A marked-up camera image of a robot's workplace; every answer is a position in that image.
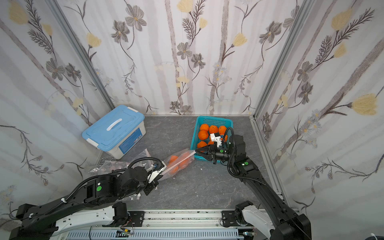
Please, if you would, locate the orange from bag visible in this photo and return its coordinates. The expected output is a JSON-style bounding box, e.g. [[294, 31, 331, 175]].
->
[[197, 141, 208, 149], [169, 155, 178, 164]]

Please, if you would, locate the clear zip-top bag front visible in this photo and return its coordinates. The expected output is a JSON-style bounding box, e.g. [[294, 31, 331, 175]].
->
[[88, 158, 160, 201]]

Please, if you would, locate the clear zip-top bag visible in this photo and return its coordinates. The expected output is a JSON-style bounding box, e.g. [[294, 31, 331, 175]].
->
[[88, 158, 160, 201], [160, 149, 195, 181]]

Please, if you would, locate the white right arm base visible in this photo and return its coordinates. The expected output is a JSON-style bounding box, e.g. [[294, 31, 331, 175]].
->
[[221, 200, 277, 238]]

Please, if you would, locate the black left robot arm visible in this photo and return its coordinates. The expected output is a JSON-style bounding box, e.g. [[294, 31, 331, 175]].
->
[[9, 157, 166, 240]]

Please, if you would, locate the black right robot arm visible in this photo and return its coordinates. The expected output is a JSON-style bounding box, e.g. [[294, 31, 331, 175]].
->
[[195, 127, 312, 240]]

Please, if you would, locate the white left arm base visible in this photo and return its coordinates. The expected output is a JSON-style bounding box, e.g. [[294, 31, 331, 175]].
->
[[50, 200, 145, 238]]

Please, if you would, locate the teal plastic basket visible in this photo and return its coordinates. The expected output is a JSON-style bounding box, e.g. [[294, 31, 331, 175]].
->
[[190, 116, 234, 150]]

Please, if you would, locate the blue lid storage box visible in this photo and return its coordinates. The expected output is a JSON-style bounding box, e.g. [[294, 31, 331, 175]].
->
[[82, 105, 146, 160]]

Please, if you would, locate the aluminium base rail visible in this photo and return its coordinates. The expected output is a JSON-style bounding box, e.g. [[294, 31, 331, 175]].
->
[[52, 209, 267, 240]]

